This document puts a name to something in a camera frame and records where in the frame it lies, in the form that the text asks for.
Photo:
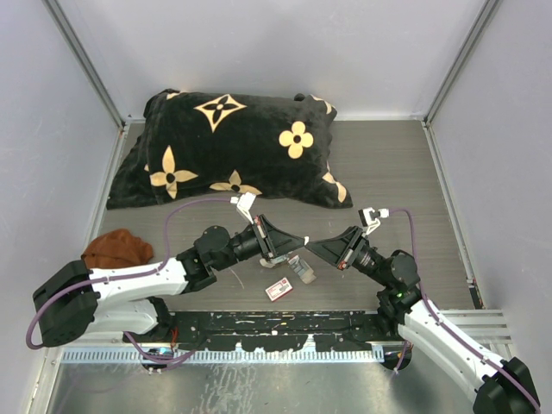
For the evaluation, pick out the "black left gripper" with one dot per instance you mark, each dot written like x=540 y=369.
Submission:
x=264 y=237

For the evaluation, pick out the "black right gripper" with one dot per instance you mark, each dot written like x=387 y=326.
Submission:
x=351 y=247

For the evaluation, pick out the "red white staple box sleeve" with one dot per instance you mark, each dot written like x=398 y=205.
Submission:
x=279 y=289

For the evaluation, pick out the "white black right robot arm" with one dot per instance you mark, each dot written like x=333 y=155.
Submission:
x=492 y=383

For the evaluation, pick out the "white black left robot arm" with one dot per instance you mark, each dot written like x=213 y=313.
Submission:
x=79 y=301

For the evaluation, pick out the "black floral pattern pillow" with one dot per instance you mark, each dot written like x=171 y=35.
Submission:
x=195 y=143

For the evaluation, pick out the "brown crumpled cloth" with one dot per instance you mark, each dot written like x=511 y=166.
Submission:
x=117 y=249

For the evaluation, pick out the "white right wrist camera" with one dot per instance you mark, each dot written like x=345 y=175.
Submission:
x=370 y=219

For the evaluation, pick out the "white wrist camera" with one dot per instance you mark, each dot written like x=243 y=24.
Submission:
x=370 y=219
x=243 y=205

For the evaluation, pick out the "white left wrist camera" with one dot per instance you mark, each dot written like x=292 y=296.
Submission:
x=243 y=205

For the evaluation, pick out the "white slotted cable duct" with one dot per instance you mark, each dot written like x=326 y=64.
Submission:
x=128 y=355

